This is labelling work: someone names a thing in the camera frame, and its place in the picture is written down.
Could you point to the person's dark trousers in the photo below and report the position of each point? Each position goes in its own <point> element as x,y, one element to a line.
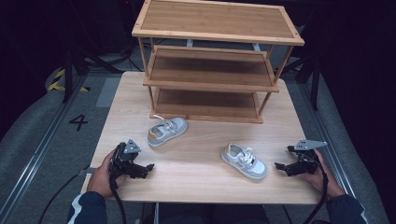
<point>211,214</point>

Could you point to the person's right hand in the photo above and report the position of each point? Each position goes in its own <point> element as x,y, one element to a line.
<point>325,182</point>

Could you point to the metal floor rail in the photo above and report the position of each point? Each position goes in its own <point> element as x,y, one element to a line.
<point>37,152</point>
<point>327,143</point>

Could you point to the wooden three-tier shoe rack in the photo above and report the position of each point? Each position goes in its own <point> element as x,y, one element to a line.
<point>214,67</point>

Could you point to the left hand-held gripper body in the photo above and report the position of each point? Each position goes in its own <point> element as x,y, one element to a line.
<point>124,158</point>

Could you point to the black metal stand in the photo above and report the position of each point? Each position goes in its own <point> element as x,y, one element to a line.
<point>309,74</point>
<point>74,70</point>

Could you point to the grey white child's sneaker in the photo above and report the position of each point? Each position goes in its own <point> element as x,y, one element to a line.
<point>166,130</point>
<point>244,161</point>

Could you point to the metal table leg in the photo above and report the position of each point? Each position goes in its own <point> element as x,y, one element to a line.
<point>156,214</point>

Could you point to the person's left hand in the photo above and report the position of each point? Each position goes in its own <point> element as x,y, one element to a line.
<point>101,180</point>

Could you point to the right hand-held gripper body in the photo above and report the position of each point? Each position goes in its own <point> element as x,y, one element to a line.
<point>306,161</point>

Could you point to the small grey tag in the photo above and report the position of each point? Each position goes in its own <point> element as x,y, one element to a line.
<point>89,170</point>

